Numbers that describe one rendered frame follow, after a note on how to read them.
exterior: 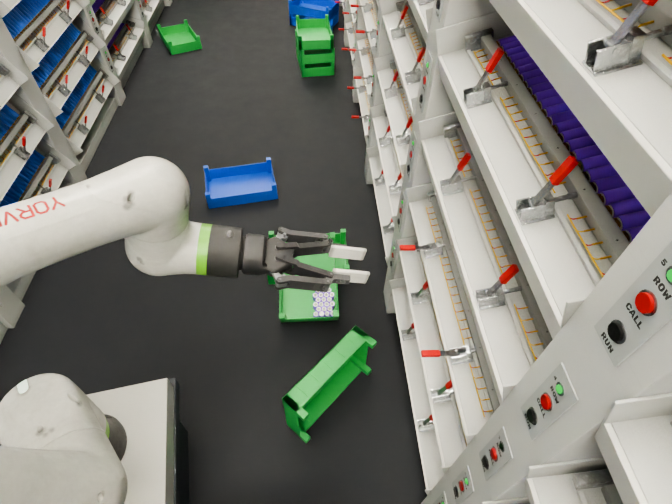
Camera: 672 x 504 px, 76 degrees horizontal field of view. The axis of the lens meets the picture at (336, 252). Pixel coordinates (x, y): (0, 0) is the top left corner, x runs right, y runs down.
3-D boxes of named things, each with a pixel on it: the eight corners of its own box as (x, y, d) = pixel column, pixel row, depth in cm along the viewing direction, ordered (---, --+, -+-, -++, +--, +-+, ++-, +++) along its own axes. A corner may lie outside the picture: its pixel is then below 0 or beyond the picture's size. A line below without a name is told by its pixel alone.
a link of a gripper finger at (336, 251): (328, 257, 85) (328, 254, 86) (362, 260, 87) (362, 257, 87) (331, 247, 83) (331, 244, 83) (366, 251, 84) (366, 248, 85)
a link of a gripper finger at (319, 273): (277, 251, 79) (274, 256, 78) (335, 270, 79) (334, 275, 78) (274, 264, 81) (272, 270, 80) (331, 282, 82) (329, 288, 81)
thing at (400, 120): (405, 190, 123) (397, 152, 113) (379, 82, 162) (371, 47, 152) (478, 173, 119) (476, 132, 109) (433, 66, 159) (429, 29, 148)
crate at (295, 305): (338, 320, 152) (339, 316, 145) (280, 322, 151) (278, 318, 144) (334, 239, 162) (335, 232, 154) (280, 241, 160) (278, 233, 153)
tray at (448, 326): (468, 452, 78) (466, 436, 70) (411, 214, 117) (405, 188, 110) (587, 435, 74) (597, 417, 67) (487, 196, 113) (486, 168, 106)
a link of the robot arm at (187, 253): (137, 236, 82) (122, 285, 76) (128, 189, 73) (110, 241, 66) (213, 244, 85) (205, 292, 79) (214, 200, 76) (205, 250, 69)
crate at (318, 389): (286, 425, 129) (306, 444, 125) (281, 398, 113) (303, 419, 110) (352, 356, 143) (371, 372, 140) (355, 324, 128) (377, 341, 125)
